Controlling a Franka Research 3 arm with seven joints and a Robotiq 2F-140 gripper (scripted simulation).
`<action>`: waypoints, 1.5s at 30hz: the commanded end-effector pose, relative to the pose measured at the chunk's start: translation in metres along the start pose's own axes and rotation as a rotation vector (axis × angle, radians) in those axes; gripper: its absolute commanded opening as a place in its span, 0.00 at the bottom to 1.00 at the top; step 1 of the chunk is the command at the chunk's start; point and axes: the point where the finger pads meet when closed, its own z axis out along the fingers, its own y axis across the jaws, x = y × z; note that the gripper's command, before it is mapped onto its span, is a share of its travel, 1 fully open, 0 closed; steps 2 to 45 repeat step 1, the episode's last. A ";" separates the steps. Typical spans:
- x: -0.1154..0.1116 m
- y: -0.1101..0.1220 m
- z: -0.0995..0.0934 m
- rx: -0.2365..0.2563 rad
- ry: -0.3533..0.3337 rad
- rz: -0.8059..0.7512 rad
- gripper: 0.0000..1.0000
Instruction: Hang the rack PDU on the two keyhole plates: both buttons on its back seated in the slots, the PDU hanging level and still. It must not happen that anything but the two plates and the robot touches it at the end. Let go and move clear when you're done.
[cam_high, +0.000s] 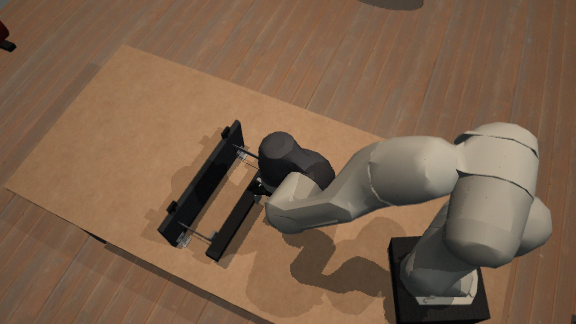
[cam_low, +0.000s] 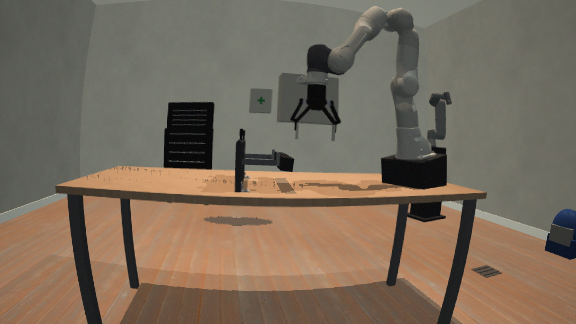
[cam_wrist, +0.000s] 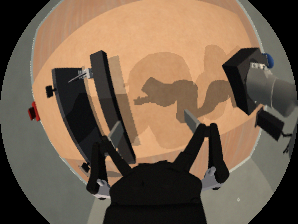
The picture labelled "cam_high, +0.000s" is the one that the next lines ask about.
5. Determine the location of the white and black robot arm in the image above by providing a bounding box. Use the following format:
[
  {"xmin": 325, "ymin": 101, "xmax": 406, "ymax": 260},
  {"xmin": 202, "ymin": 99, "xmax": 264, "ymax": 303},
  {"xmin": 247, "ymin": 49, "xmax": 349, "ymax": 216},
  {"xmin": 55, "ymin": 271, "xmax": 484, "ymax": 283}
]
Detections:
[{"xmin": 258, "ymin": 122, "xmax": 553, "ymax": 305}]

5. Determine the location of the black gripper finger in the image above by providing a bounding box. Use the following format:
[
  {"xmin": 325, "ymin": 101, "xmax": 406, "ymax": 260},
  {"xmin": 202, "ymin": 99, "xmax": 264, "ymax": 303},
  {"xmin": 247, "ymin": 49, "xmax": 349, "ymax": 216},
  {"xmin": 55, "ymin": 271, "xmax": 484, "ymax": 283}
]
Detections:
[{"xmin": 247, "ymin": 175, "xmax": 268, "ymax": 205}]

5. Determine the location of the black rectangular bar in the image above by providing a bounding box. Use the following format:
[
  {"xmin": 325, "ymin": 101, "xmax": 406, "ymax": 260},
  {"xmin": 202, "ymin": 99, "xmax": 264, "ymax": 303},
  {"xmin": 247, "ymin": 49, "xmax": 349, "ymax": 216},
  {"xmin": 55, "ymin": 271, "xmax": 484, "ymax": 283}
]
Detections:
[{"xmin": 205, "ymin": 187, "xmax": 255, "ymax": 262}]

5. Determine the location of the black long flat bar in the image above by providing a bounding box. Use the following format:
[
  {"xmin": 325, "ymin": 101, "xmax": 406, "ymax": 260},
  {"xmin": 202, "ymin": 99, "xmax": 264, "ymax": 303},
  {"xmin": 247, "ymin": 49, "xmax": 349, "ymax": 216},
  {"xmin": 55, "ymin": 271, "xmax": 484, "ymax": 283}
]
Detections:
[{"xmin": 157, "ymin": 120, "xmax": 245, "ymax": 248}]

